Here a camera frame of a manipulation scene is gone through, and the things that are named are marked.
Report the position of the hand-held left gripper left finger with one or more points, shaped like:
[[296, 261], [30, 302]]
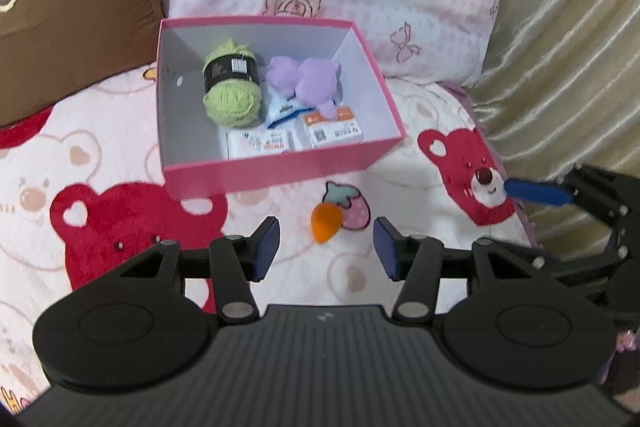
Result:
[[266, 249]]

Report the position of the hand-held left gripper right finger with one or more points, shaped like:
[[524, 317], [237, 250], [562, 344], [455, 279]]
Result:
[[385, 252]]

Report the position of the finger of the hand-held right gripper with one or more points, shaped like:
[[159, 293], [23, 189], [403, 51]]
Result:
[[580, 264], [537, 192]]

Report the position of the pink cardboard box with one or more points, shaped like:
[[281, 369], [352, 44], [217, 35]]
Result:
[[210, 177]]

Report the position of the white packet with blue print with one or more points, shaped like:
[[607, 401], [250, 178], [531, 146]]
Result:
[[260, 144]]

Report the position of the orange white labelled packet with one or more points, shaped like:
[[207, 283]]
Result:
[[330, 132]]

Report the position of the blue white wet wipes packet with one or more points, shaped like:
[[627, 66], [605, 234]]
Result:
[[280, 112]]

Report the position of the green yarn ball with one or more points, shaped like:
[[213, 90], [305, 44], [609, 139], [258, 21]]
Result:
[[232, 107]]

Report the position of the purple plush toy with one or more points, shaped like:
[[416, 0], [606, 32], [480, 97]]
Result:
[[310, 82]]

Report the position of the gold satin cloth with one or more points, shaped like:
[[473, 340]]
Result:
[[575, 57]]

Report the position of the red bear printed blanket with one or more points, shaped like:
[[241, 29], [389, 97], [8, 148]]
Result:
[[100, 157]]

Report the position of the brown embroidered pillow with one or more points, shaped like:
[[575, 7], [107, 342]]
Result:
[[100, 7]]

